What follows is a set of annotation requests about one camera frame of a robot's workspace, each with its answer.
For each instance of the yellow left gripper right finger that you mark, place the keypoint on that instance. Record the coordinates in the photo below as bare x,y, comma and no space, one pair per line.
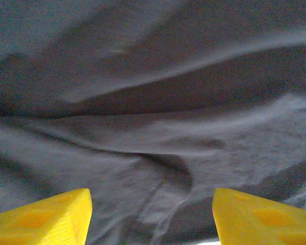
257,219

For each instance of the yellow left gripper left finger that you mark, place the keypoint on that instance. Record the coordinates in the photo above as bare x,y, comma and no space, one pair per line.
40,222

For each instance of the dark charcoal t-shirt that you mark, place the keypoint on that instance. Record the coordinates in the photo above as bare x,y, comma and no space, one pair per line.
153,102

